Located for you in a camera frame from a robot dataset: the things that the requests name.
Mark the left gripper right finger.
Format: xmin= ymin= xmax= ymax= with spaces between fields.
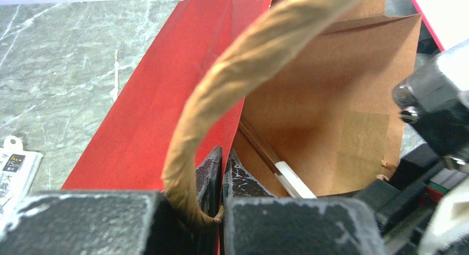
xmin=222 ymin=150 xmax=386 ymax=254

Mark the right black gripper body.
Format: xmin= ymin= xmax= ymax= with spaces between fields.
xmin=356 ymin=41 xmax=468 ymax=254

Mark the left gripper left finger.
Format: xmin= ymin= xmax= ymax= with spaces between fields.
xmin=0 ymin=146 xmax=223 ymax=255

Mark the red paper bag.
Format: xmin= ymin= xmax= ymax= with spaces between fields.
xmin=61 ymin=0 xmax=424 ymax=232

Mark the clear plastic packet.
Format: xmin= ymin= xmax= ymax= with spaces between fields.
xmin=1 ymin=136 xmax=43 ymax=229

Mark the pink framed whiteboard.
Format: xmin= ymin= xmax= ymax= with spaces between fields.
xmin=411 ymin=0 xmax=468 ymax=51

